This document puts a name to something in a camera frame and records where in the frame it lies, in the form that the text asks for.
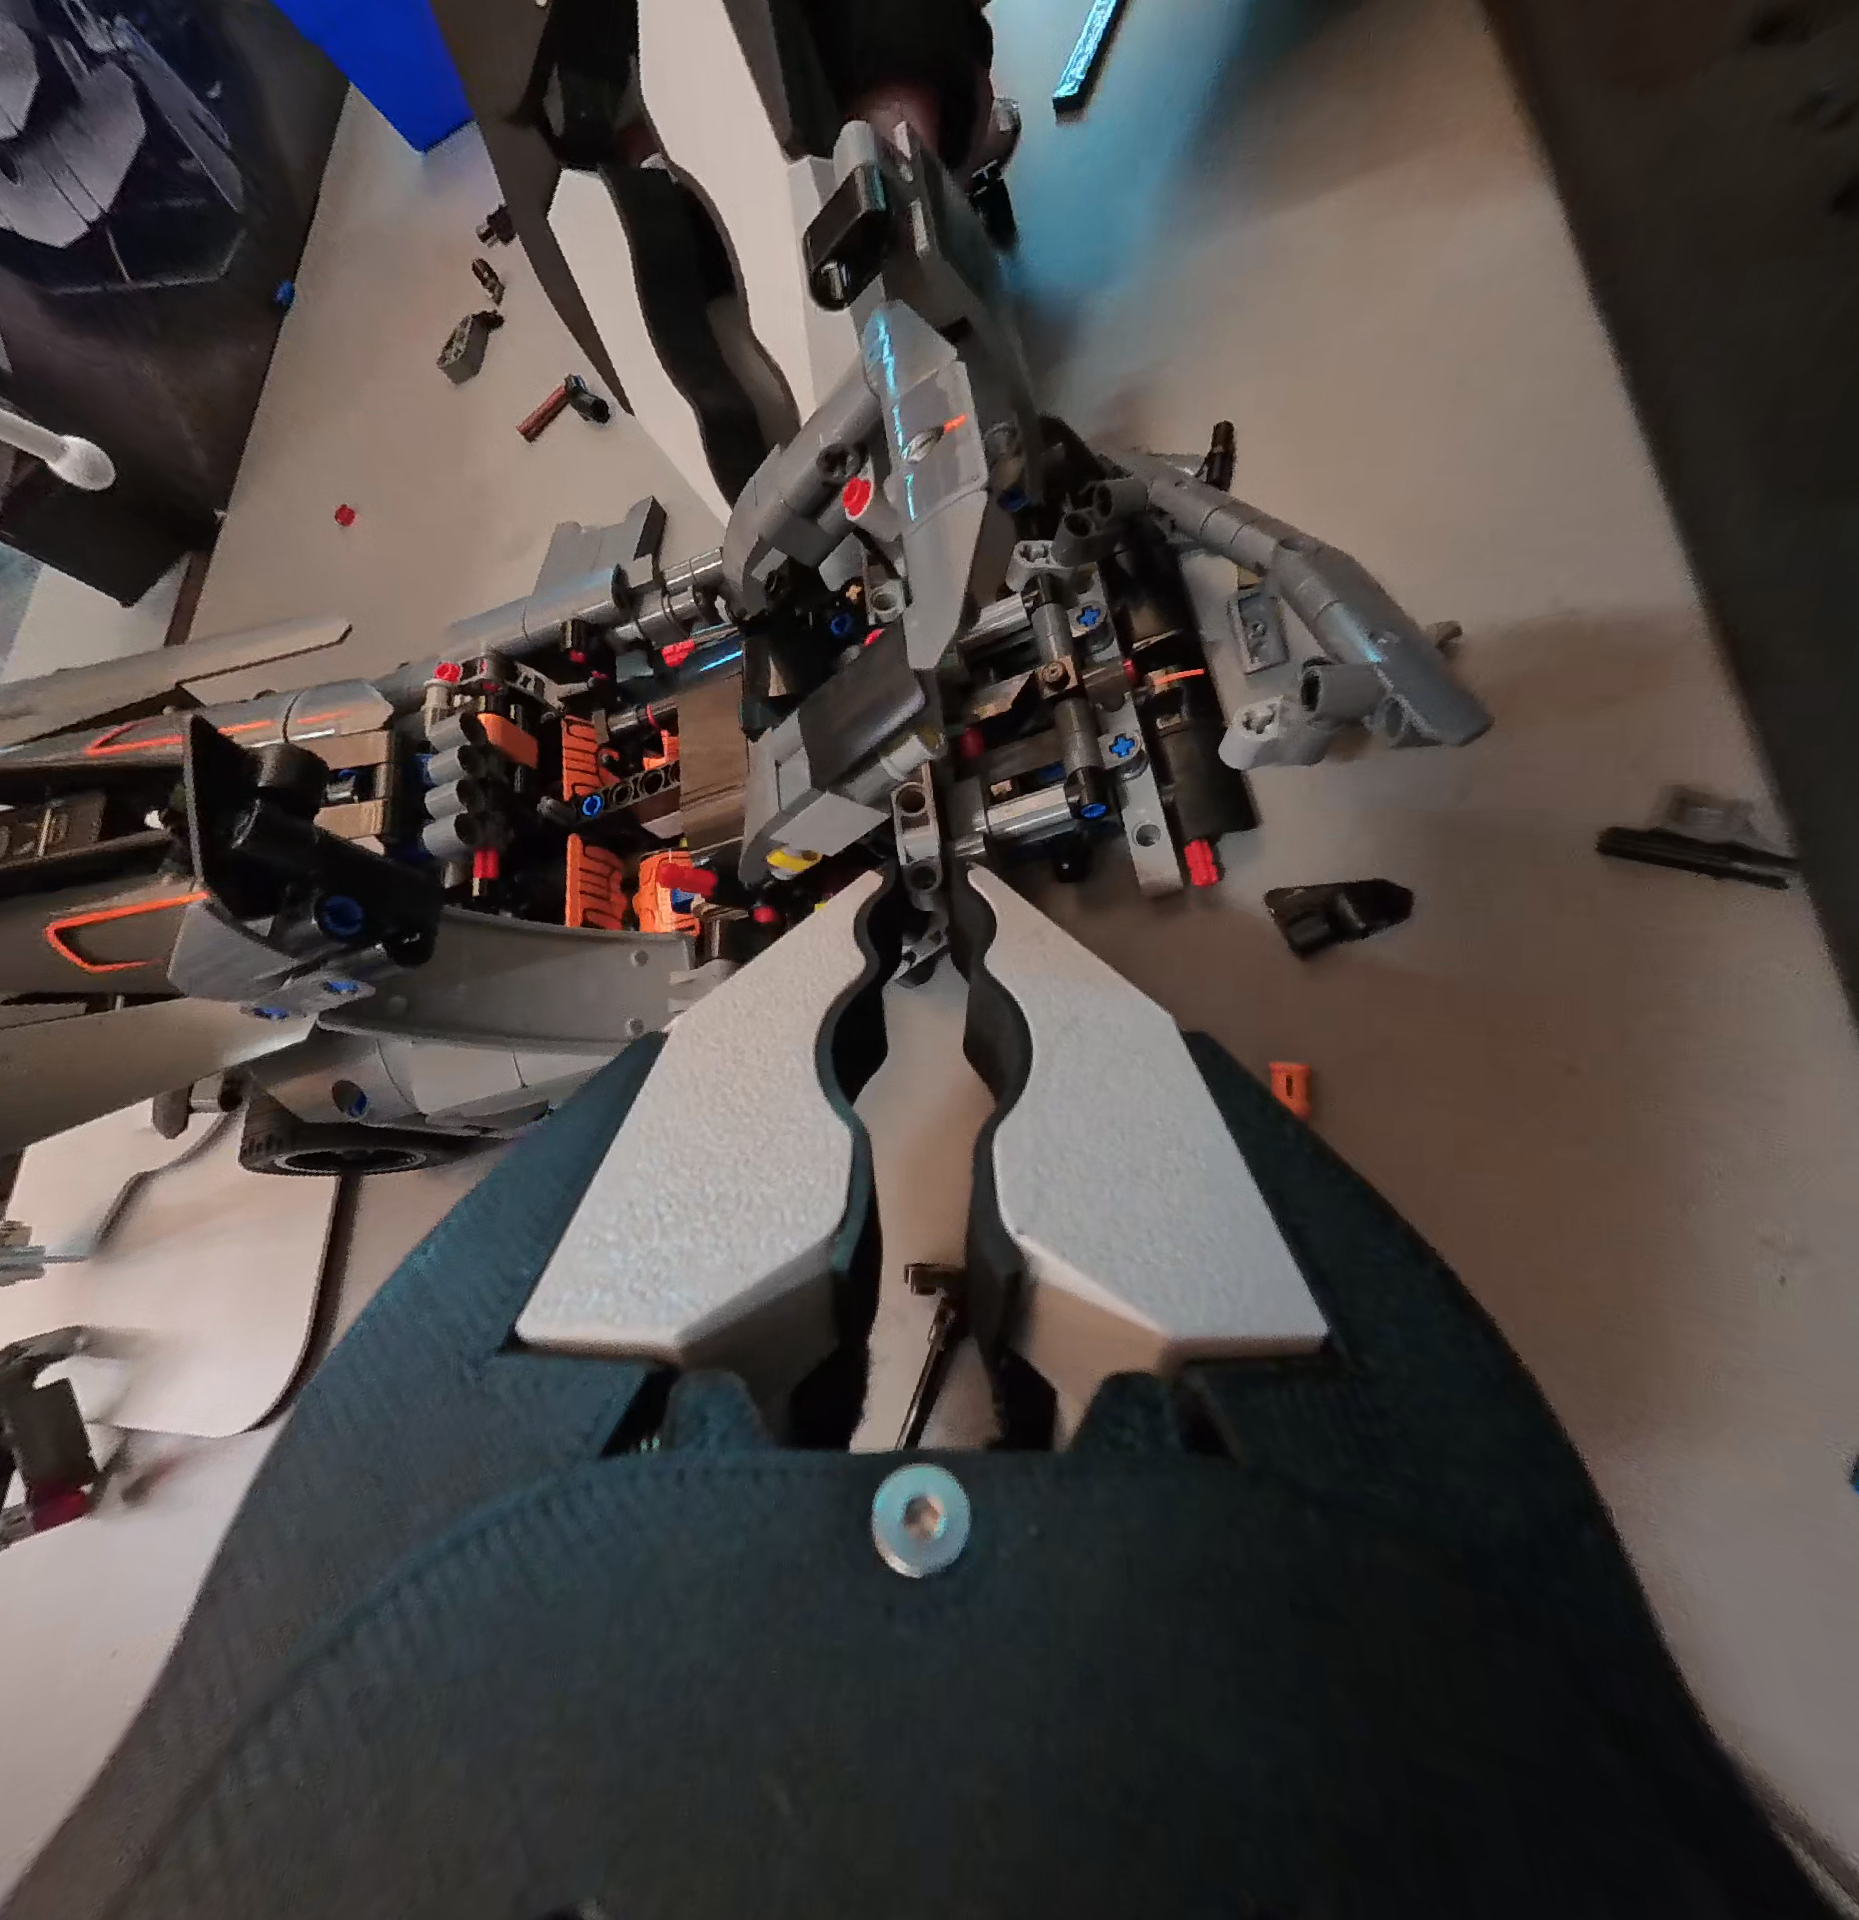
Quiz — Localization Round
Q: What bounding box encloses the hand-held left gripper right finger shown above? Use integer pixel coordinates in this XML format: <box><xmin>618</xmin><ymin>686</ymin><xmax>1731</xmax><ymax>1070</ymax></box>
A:
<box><xmin>952</xmin><ymin>866</ymin><xmax>1328</xmax><ymax>1445</ymax></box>

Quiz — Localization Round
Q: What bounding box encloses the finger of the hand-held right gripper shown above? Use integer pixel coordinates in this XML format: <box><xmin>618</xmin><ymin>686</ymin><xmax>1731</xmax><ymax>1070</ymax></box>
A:
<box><xmin>426</xmin><ymin>0</ymin><xmax>804</xmax><ymax>519</ymax></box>
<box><xmin>675</xmin><ymin>0</ymin><xmax>873</xmax><ymax>428</ymax></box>

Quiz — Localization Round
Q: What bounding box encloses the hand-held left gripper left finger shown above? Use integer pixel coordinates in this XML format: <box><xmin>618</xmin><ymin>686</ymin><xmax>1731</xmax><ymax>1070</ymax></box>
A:
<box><xmin>515</xmin><ymin>869</ymin><xmax>885</xmax><ymax>1445</ymax></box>

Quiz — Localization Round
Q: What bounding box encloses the grey lego car model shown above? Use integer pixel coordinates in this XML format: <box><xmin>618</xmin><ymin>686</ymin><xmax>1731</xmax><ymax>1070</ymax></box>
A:
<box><xmin>0</xmin><ymin>120</ymin><xmax>1264</xmax><ymax>1187</ymax></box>

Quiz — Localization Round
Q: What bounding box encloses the grey lego panel strip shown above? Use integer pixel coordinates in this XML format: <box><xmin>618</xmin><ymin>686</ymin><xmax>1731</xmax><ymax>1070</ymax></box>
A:
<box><xmin>1064</xmin><ymin>443</ymin><xmax>1495</xmax><ymax>774</ymax></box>

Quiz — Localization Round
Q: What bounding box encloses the thin black lego rod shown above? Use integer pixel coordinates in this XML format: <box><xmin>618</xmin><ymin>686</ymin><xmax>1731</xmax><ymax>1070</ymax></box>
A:
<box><xmin>898</xmin><ymin>1263</ymin><xmax>965</xmax><ymax>1449</ymax></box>

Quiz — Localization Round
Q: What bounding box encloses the black lego slope piece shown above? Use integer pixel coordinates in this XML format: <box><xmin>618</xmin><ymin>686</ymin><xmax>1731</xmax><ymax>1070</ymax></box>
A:
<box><xmin>1264</xmin><ymin>875</ymin><xmax>1415</xmax><ymax>959</ymax></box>

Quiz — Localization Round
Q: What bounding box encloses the dark red-striped lego tile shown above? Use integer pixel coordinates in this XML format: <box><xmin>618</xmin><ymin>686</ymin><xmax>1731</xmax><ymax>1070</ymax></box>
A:
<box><xmin>1051</xmin><ymin>0</ymin><xmax>1129</xmax><ymax>114</ymax></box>

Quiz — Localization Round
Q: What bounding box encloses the black lego sub-assembly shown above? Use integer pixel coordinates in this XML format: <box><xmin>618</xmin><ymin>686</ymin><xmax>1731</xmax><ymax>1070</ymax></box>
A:
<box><xmin>0</xmin><ymin>1326</ymin><xmax>121</xmax><ymax>1561</ymax></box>

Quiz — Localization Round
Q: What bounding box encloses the person's right hand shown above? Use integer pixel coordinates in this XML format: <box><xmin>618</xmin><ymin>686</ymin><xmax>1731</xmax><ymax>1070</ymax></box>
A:
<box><xmin>854</xmin><ymin>0</ymin><xmax>1021</xmax><ymax>196</ymax></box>

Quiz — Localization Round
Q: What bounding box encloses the bright blue object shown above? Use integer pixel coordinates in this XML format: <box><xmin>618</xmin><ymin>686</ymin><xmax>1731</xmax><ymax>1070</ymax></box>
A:
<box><xmin>276</xmin><ymin>0</ymin><xmax>474</xmax><ymax>152</ymax></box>

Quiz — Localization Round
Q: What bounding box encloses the white rounded mat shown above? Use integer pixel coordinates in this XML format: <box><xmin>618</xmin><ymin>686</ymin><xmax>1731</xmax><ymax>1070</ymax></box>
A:
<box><xmin>0</xmin><ymin>1094</ymin><xmax>346</xmax><ymax>1442</ymax></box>

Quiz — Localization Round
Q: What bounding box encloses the dark perforated panel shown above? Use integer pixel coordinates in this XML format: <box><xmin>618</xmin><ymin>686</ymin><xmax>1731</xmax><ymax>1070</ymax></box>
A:
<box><xmin>1486</xmin><ymin>0</ymin><xmax>1859</xmax><ymax>1141</ymax></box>

